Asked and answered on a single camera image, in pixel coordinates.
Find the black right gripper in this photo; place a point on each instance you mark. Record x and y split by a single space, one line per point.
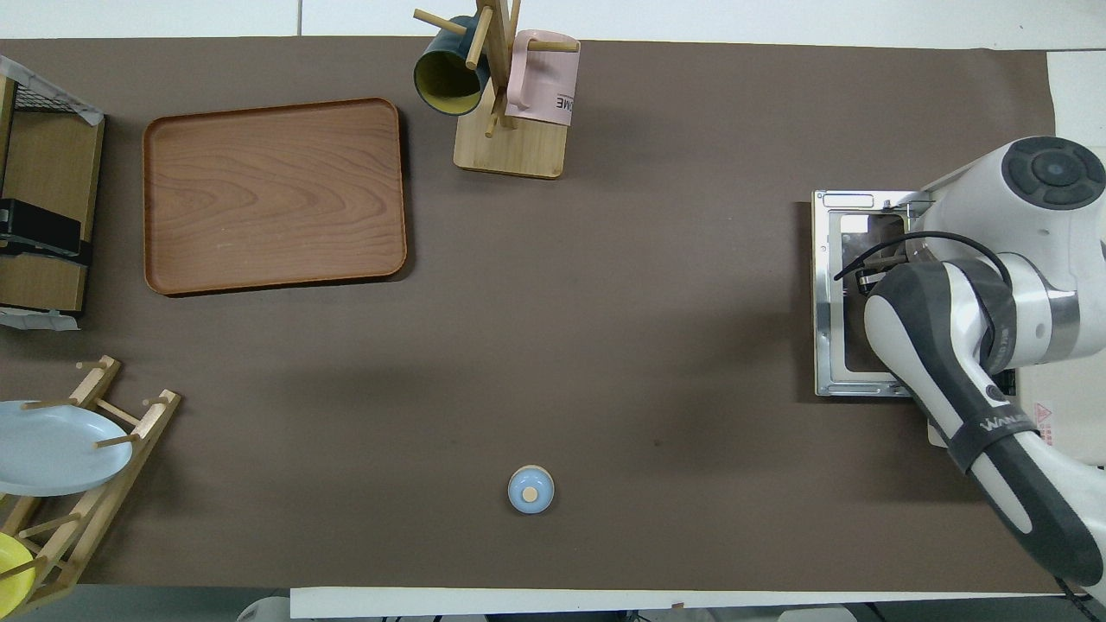
877 283

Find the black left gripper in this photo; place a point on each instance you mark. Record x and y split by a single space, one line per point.
13 225

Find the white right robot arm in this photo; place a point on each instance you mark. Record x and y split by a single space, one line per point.
976 380

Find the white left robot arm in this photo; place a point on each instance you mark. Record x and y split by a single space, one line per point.
263 610

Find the wooden two-level shelf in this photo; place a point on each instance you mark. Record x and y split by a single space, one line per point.
47 164

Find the light blue plate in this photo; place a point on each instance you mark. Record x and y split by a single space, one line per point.
60 449

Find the brown wooden tray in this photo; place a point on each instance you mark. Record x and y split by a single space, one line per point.
276 194

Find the wooden plate rack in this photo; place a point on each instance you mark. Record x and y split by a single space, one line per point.
104 484

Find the brown table mat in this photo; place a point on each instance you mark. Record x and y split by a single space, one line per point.
605 302

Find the yellow plate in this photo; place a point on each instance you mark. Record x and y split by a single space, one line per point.
13 574

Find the wooden mug tree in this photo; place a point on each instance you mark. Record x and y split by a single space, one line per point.
518 151

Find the pink mug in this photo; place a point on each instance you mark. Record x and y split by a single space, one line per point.
544 82

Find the blue call bell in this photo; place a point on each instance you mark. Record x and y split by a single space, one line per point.
530 491

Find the dark blue mug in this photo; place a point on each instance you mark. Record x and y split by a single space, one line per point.
445 78

